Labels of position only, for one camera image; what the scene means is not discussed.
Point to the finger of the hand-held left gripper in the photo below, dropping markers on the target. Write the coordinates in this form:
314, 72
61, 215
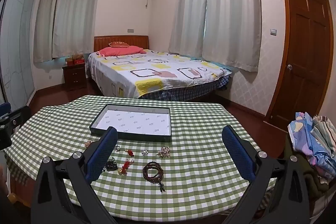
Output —
18, 116

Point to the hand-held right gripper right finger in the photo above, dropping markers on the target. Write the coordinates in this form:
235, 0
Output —
237, 155

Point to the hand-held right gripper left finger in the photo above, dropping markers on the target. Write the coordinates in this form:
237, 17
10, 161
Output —
101, 155

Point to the red knot charm gold bell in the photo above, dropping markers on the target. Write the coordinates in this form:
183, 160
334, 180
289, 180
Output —
125, 167

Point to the small red bead charm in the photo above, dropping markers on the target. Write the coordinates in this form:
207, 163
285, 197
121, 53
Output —
129, 152

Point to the dark green white-lined box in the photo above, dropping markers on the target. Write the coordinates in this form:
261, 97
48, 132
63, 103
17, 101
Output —
136, 119

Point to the small pearl brooch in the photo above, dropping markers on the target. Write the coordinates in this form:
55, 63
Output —
145, 152
117, 148

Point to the green checked tablecloth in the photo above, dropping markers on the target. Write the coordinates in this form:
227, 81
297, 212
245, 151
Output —
197, 134

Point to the dark wooden nightstand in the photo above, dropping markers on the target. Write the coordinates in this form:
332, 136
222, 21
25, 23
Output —
74, 77

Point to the glass wardrobe sliding door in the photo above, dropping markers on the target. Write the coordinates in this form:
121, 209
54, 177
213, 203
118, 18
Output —
15, 43

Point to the dark green cloth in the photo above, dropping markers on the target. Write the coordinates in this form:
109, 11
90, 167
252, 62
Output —
312, 176

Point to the pile of folded clothes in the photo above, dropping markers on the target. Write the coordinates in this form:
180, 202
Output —
312, 134

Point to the red gift box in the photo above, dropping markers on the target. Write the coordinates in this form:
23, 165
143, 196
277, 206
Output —
76, 61

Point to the blue plaid bed cover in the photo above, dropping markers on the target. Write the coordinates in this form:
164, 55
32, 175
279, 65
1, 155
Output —
183, 92

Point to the brown bag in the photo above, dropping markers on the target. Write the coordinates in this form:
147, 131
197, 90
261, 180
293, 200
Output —
78, 56

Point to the teal window seat mat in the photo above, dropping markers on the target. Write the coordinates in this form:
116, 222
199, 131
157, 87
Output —
218, 64

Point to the metal door knob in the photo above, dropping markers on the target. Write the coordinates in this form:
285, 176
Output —
289, 67

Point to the white curtain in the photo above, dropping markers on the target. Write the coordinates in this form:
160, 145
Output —
44, 16
78, 11
231, 11
187, 8

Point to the white patterned bedsheet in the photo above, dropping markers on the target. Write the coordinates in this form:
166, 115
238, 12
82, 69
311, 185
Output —
157, 69

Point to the pink pillow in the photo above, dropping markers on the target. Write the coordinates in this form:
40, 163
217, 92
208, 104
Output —
118, 51

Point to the brown wooden door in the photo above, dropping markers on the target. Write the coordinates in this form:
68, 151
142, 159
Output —
302, 56

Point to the wooden bed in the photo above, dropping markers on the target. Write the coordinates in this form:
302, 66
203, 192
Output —
126, 39

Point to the wall light switch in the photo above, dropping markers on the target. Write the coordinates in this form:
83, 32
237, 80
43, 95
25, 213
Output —
273, 31

